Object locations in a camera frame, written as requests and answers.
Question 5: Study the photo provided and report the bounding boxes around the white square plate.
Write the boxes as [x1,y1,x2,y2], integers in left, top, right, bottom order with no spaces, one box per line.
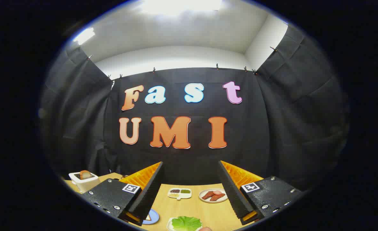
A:
[167,218,203,231]

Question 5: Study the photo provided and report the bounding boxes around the white oval plate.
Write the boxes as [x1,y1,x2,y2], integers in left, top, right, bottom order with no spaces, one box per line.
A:
[198,188,228,203]

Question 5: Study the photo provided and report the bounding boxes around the white toaster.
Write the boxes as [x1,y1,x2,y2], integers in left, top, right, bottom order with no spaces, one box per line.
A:
[68,171,100,193]

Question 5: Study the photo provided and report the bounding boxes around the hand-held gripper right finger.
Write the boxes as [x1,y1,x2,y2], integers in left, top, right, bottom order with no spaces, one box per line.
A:
[217,160,305,226]

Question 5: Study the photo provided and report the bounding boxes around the white three-compartment dish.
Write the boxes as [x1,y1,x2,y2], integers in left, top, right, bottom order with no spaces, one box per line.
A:
[168,188,192,201]

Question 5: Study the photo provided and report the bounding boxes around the green lettuce leaf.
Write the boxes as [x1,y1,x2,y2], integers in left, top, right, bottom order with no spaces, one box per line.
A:
[172,216,202,231]

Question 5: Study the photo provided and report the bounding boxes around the small ceiling light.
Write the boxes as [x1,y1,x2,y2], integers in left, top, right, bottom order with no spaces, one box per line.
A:
[73,27,96,45]

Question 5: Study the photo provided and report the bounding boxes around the blue round plate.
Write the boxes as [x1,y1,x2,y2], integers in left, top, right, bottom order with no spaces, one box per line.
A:
[142,209,160,225]

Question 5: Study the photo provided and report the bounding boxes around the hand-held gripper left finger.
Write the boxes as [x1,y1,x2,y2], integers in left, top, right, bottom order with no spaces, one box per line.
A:
[81,161,164,227]

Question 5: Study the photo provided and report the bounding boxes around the large ceiling light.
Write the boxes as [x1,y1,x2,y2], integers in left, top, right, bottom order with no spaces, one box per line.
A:
[141,0,223,15]

